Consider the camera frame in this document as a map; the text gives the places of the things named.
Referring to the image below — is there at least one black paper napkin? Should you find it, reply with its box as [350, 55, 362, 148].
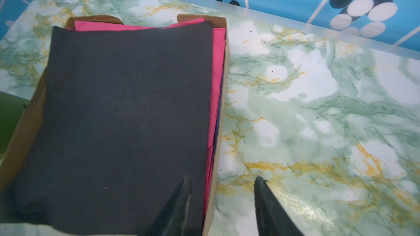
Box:
[0, 22, 214, 236]

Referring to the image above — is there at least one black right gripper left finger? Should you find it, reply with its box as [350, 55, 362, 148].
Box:
[139, 177, 191, 236]

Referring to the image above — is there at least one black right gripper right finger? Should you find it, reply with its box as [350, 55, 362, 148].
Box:
[254, 176, 303, 236]

